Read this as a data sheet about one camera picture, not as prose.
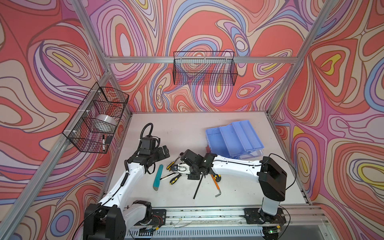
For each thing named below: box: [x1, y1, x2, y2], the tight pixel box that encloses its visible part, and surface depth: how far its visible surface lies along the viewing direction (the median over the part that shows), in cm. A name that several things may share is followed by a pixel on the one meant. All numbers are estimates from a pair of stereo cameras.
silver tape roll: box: [96, 114, 117, 126], surface depth 75 cm
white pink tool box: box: [205, 120, 265, 160], surface depth 95 cm
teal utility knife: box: [152, 164, 164, 191], surface depth 87 cm
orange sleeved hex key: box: [210, 174, 222, 198], surface depth 86 cm
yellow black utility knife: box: [214, 174, 222, 183], surface depth 87 cm
